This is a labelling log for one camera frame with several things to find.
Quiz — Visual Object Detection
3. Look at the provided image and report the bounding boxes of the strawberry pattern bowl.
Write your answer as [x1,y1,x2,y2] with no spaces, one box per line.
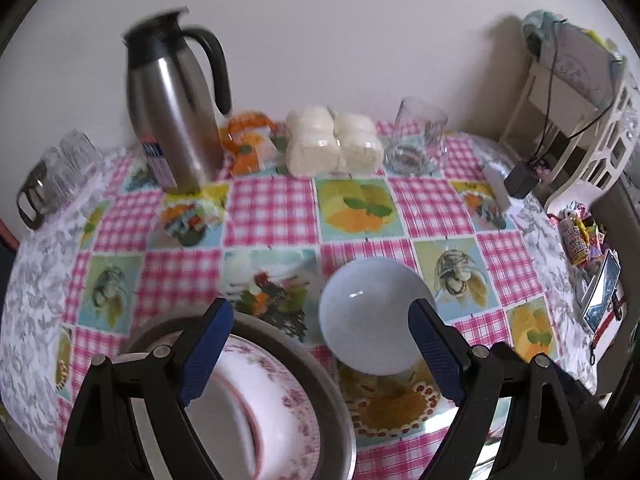
[184,368,264,480]

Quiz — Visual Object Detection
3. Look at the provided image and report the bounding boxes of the stainless steel basin plate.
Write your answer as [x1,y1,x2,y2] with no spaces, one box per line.
[122,311,358,480]

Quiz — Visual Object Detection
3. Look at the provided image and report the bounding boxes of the light blue round bowl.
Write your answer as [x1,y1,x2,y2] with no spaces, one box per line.
[318,257,434,376]

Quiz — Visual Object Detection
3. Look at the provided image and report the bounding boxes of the grey floral white cloth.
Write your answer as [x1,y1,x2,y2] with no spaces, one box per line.
[1,148,128,460]

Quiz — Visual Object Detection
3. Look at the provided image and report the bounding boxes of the pink checkered tablecloth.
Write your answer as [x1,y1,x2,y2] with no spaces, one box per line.
[54,119,591,480]

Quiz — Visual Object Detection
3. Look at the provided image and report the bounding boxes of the colourful candy roll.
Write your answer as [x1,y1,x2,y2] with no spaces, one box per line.
[556,202,603,268]

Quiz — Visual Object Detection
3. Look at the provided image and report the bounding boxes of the black power adapter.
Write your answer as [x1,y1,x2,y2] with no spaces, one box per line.
[504,162,540,200]

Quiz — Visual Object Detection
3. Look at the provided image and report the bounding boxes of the white power strip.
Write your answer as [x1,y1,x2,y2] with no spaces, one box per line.
[483,162,518,216]

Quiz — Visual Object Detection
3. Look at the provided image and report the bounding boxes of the clear drinking glass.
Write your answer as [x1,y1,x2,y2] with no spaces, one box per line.
[41,146,81,203]
[58,130,102,174]

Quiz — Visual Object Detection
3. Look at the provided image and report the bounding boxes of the white plastic chair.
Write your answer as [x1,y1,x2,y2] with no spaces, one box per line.
[542,62,639,216]

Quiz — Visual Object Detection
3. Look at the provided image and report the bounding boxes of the orange snack packet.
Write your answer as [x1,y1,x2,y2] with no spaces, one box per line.
[219,112,279,177]

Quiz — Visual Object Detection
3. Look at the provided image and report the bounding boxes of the steel thermos jug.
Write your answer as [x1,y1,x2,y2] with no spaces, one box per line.
[122,6,232,194]

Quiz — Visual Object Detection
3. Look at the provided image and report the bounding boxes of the bag of steamed buns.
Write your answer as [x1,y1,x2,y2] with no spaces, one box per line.
[284,106,384,178]

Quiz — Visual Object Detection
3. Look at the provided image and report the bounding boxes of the paper bag on shelf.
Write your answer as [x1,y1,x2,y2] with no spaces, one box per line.
[521,10,624,110]

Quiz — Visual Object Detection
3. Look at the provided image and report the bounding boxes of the glass teapot black handle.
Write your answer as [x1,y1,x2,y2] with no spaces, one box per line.
[15,160,63,231]

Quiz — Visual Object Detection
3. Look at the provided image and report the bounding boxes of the glass mug with handle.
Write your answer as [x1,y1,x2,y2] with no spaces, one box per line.
[385,96,448,177]

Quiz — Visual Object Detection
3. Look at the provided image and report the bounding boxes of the white wall shelf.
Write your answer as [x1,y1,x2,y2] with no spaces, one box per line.
[499,62,600,162]

